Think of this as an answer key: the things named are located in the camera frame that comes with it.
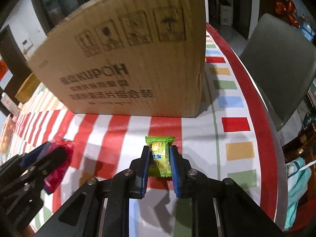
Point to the lime green snack packet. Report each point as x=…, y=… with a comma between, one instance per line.
x=160, y=158

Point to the gold box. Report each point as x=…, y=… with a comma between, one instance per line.
x=27, y=88

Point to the orange packet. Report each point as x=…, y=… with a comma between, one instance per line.
x=6, y=135

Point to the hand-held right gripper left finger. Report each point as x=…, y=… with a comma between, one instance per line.
x=144, y=170

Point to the teal cloth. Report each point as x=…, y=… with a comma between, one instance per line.
x=296, y=190

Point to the white carton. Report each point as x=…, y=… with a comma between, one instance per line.
x=9, y=103

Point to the red snack packet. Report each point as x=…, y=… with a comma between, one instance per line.
x=55, y=179

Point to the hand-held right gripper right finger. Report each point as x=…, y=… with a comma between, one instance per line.
x=176, y=175

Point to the wooden chair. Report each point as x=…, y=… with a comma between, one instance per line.
x=298, y=148

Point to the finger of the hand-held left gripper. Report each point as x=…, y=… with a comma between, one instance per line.
x=55, y=158
x=34, y=155

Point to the red foil balloon cluster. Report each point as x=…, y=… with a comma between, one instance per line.
x=287, y=8

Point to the brown cardboard box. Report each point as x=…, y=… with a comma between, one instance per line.
x=123, y=54

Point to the white appliance box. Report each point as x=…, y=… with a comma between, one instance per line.
x=226, y=14

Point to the striped colourful tablecloth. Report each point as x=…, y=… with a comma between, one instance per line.
x=237, y=150

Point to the dark green cloth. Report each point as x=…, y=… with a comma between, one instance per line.
x=311, y=118

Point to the grey chair back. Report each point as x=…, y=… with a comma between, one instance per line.
x=276, y=66

